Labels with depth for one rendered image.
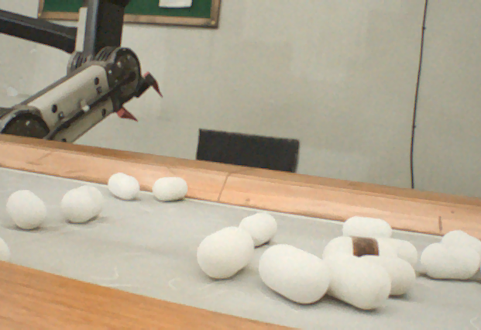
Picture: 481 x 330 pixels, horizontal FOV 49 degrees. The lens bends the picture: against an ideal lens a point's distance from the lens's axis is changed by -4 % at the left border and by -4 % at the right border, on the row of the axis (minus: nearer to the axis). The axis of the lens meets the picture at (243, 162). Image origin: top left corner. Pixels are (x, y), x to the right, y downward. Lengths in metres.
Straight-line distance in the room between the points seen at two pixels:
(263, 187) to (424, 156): 1.90
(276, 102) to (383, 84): 0.46
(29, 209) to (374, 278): 0.19
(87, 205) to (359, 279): 0.18
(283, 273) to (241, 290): 0.02
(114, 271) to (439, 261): 0.16
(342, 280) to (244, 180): 0.26
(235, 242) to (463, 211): 0.25
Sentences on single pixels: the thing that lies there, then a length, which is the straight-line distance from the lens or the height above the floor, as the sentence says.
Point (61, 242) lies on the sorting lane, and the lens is 0.30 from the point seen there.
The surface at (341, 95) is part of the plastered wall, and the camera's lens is 2.34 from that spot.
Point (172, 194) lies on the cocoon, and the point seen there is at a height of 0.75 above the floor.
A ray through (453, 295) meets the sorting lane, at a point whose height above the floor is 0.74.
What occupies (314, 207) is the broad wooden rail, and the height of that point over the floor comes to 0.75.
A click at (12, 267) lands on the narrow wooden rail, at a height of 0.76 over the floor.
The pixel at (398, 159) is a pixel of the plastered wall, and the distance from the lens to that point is 2.34.
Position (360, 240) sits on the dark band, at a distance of 0.27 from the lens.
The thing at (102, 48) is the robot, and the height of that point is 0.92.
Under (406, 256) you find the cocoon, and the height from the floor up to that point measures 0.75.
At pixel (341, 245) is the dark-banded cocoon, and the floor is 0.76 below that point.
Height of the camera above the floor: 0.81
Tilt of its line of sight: 5 degrees down
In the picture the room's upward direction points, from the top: 6 degrees clockwise
